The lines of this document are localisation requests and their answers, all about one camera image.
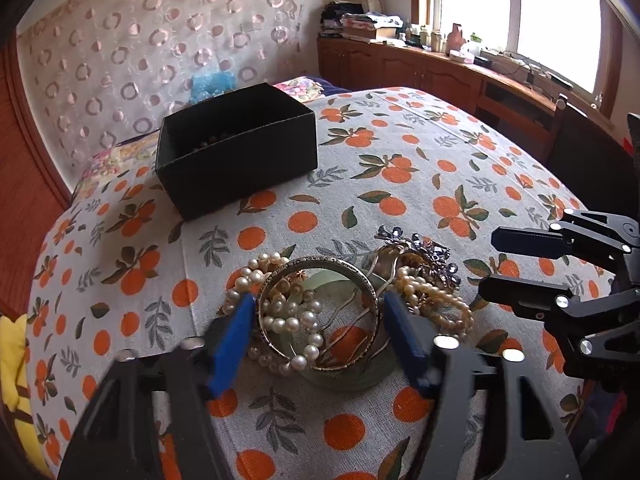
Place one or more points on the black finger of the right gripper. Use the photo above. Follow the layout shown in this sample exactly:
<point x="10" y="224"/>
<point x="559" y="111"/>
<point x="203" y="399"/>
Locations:
<point x="609" y="241"/>
<point x="596" y="337"/>

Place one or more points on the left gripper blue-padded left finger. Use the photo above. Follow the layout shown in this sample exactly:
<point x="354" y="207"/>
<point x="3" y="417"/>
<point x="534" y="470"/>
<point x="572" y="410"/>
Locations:
<point x="116" y="435"/>

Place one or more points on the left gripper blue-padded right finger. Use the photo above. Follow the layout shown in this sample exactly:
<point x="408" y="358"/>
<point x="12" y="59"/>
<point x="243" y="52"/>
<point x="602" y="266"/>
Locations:
<point x="523" y="437"/>

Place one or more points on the black cardboard jewelry box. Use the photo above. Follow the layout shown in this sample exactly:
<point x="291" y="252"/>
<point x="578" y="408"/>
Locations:
<point x="229" y="147"/>

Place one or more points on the yellow plush toy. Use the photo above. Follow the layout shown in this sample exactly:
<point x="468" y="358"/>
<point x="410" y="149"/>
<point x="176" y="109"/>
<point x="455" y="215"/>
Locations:
<point x="15" y="392"/>

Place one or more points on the wooden cabinet counter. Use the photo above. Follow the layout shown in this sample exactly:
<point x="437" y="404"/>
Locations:
<point x="522" y="114"/>

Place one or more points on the orange-print white cloth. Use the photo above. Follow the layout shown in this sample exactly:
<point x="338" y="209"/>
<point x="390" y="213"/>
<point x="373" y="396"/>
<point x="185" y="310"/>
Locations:
<point x="121" y="270"/>

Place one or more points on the green jade bangle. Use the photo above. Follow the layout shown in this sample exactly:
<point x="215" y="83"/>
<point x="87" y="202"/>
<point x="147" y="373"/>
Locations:
<point x="354" y="354"/>

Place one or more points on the purple rhinestone flower brooch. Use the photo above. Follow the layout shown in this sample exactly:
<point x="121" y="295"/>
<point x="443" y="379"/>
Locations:
<point x="428" y="259"/>

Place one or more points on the white power strip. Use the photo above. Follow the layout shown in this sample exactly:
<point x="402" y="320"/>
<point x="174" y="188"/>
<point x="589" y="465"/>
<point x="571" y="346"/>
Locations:
<point x="505" y="65"/>

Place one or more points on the pink ceramic vase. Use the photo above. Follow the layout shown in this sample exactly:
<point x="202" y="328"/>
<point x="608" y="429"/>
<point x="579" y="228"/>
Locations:
<point x="455" y="39"/>

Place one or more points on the wooden slatted wardrobe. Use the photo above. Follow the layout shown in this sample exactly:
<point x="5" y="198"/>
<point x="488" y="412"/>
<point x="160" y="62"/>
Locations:
<point x="33" y="195"/>

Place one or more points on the blue bubble wrap bundle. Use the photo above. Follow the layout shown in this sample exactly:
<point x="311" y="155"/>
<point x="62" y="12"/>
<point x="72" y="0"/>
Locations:
<point x="209" y="85"/>

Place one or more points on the pink circle-pattern curtain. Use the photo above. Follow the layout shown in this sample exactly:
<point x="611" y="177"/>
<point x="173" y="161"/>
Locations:
<point x="99" y="72"/>

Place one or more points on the window with wooden frame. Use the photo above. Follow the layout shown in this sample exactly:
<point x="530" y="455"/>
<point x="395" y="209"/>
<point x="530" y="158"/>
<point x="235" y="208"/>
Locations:
<point x="578" y="43"/>

